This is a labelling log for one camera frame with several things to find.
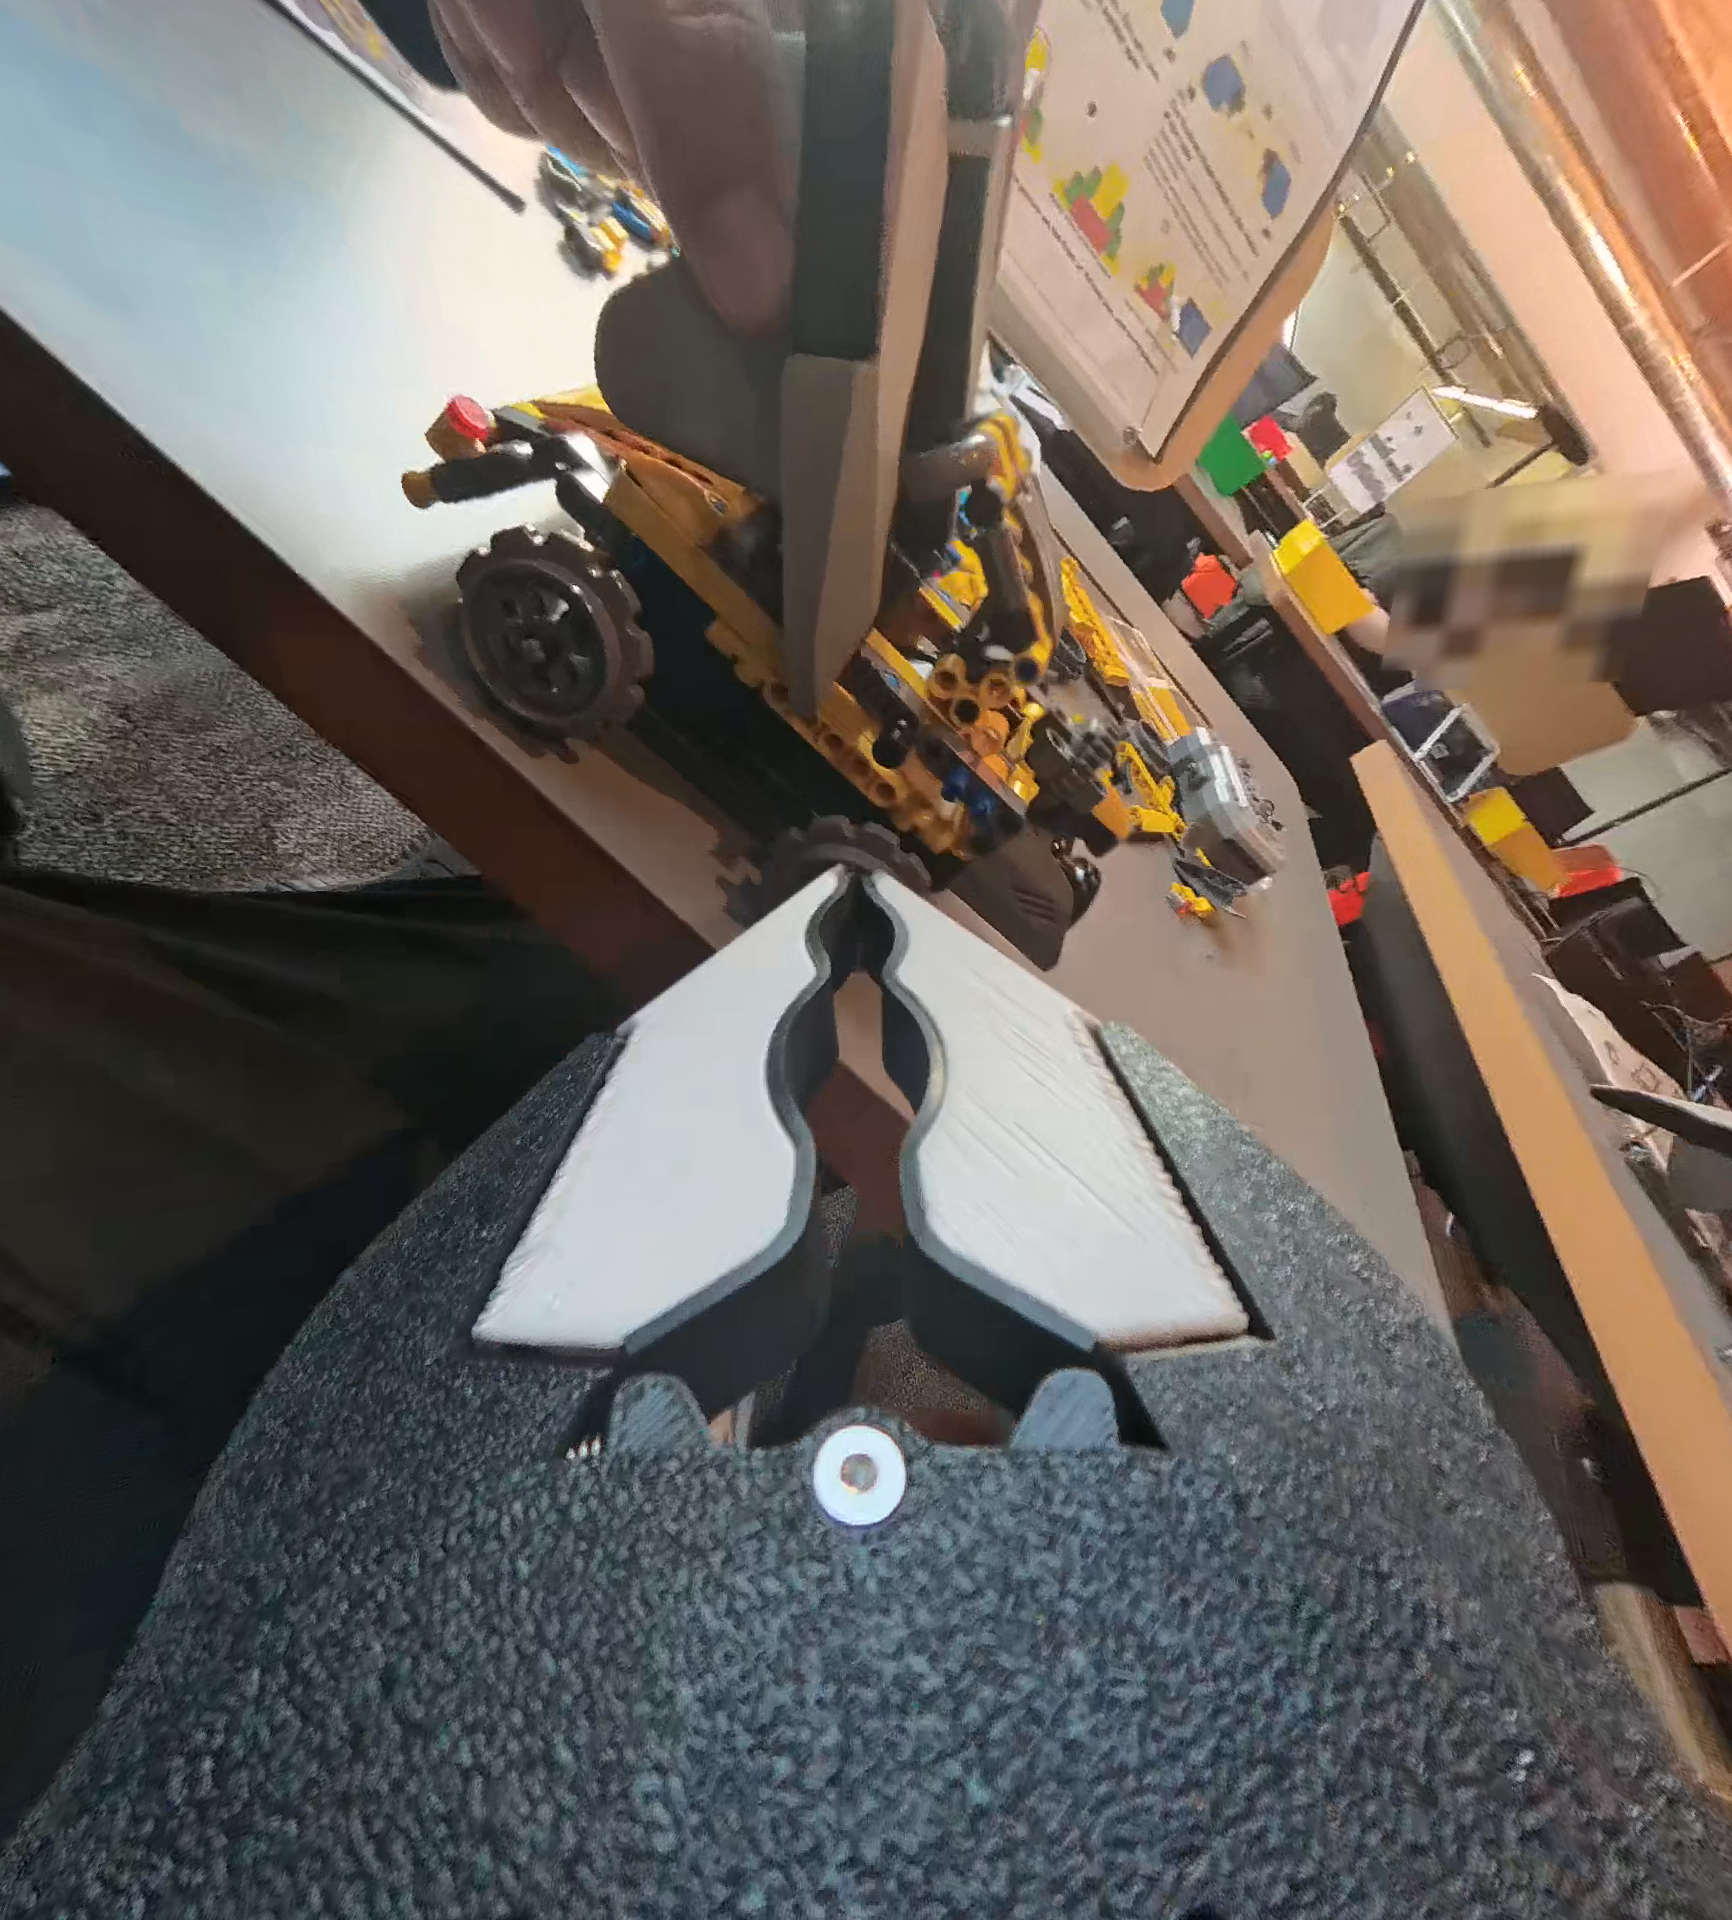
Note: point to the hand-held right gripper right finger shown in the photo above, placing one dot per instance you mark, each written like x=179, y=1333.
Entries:
x=1060, y=1184

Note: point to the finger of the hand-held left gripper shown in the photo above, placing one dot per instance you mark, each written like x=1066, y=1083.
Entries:
x=974, y=224
x=866, y=450

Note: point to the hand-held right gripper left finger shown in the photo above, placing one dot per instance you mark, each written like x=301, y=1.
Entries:
x=656, y=1184

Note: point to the yellow toy brick vehicle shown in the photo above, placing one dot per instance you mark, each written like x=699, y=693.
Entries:
x=687, y=525

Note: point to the person's left hand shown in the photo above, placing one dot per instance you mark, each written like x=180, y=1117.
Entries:
x=656, y=105

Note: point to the instruction sign board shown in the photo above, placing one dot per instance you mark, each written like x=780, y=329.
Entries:
x=1180, y=181

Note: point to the pile of loose brick pieces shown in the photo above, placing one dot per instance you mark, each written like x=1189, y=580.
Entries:
x=1107, y=645

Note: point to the green storage box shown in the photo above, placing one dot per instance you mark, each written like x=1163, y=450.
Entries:
x=1228, y=459

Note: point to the orange storage bin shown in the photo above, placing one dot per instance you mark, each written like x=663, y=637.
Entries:
x=1209, y=585

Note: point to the orange plastic object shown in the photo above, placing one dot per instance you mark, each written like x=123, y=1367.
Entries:
x=1348, y=896

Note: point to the grey battery box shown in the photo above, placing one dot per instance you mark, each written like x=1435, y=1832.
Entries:
x=1219, y=789

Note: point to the yellow storage box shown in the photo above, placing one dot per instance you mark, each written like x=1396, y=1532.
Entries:
x=1324, y=578
x=1511, y=840

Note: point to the tan-edged background table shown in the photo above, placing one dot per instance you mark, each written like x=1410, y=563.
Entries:
x=1556, y=1125

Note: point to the clear plastic box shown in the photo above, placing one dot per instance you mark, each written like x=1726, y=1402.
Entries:
x=1445, y=743

